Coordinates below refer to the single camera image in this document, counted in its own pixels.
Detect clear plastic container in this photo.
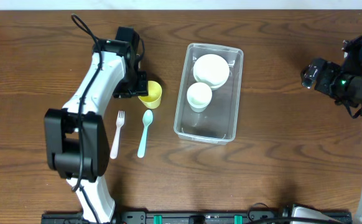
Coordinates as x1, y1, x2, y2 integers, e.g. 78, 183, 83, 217
174, 43, 244, 145

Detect white bowl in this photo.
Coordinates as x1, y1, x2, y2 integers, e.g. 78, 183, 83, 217
193, 54, 230, 90

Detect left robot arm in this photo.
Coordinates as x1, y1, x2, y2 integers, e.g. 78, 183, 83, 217
44, 38, 148, 223

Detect white cup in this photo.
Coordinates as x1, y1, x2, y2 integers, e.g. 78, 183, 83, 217
187, 82, 213, 113

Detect pink plastic fork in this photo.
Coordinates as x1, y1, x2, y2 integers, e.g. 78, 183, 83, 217
109, 111, 125, 159

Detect yellow cup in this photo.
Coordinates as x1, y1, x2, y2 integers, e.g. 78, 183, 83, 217
138, 80, 162, 110

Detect mint green plastic spoon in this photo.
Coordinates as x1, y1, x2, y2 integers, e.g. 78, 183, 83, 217
137, 110, 154, 158

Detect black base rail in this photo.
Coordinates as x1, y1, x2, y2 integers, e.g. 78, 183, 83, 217
41, 202, 353, 224

